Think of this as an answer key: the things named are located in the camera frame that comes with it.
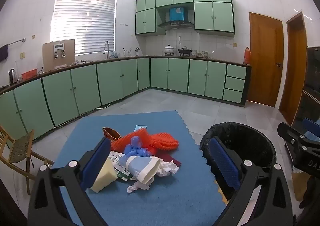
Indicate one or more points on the brown board with device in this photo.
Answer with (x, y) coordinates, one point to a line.
(48, 58)

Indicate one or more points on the electric kettle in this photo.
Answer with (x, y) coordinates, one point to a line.
(13, 77)

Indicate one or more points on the metal faucet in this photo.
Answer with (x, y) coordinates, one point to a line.
(107, 46)

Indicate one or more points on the wooden chair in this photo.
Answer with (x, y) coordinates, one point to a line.
(18, 146)

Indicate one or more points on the white cooking pot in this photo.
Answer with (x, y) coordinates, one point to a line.
(169, 50)

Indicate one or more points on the utensil holder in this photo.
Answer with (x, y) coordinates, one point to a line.
(127, 53)

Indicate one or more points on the closed wooden door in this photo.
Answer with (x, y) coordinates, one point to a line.
(265, 61)

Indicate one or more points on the black wok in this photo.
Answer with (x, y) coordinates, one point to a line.
(185, 51)

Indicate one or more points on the blue white blanket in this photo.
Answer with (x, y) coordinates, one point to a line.
(314, 136)

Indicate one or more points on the dark red cloth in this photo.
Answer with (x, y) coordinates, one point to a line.
(172, 159)

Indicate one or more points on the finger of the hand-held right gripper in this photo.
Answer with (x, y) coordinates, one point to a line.
(311, 124)
(287, 131)

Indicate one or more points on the red basin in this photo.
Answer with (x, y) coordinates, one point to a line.
(29, 74)

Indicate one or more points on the green white milk carton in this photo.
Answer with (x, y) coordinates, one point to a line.
(117, 159)

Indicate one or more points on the blue white paper cup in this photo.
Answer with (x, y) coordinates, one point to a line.
(140, 166)

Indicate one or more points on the row of kitchen jars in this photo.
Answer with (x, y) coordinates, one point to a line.
(203, 54)

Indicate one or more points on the white window blind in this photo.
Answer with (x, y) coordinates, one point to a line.
(82, 21)

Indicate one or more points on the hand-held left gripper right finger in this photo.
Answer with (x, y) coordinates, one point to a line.
(222, 163)

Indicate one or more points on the green wall cabinets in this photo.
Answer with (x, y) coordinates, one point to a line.
(212, 16)

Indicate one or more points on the metal towel rail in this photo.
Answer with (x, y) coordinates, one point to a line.
(16, 41)

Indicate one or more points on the yellow sponge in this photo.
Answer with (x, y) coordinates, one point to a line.
(105, 178)

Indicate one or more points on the black lined trash bin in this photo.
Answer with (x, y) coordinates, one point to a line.
(247, 141)

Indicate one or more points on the blue disposable glove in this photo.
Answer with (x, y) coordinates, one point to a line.
(136, 150)

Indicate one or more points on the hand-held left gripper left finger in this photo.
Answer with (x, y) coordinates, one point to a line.
(96, 163)

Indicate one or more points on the black glass cabinet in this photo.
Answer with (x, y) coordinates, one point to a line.
(311, 78)

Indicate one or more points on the blue foam mat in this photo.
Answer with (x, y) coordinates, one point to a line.
(162, 206)

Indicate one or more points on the small light blue box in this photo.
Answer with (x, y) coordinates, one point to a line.
(140, 128)

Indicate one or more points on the narrow wooden door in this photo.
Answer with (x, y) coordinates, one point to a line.
(296, 71)

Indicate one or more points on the red thermos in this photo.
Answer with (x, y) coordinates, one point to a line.
(247, 56)

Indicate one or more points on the purple towel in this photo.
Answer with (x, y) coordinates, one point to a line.
(3, 53)

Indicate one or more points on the green base cabinets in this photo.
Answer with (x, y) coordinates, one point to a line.
(110, 81)

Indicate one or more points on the orange knitted cloth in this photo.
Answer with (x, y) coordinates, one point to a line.
(160, 138)

